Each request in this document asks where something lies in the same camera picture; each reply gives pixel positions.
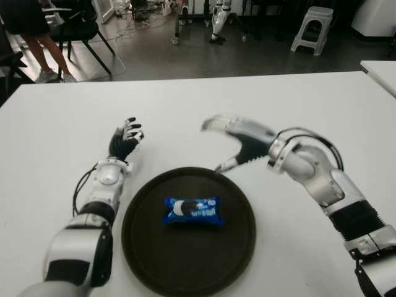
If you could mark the blue Oreo cookie packet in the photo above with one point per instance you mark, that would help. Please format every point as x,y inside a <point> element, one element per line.
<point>195,212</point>

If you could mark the white plastic stool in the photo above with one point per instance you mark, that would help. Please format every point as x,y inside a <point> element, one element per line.
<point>315,18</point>

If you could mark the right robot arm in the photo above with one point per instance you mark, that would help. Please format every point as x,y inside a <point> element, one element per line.
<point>325,182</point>

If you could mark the white bag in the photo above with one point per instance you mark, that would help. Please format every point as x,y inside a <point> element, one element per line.
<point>167,6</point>

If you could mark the white cabinet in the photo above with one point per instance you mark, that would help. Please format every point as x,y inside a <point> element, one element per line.
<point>374,18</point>

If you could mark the white side table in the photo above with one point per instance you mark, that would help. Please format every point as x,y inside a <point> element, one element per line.
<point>382,72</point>

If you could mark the white framed panel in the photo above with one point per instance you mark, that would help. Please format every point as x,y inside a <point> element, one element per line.
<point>106,10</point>

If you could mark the dark brown round tray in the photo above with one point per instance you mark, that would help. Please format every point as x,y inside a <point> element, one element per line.
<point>188,256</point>

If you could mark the person in black shorts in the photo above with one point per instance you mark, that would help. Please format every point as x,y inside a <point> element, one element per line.
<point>24,15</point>

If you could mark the white humanoid robot leg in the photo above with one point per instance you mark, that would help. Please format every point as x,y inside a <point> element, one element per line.
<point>218,21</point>

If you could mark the black chair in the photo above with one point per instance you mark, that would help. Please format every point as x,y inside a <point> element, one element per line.
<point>77,31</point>
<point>10,63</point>

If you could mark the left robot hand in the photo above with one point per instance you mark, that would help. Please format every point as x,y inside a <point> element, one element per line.
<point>122,145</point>

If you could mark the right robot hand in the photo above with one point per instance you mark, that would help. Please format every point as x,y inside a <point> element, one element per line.
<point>253,139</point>

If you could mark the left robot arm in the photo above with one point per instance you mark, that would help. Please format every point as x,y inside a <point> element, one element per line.
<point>106,182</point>

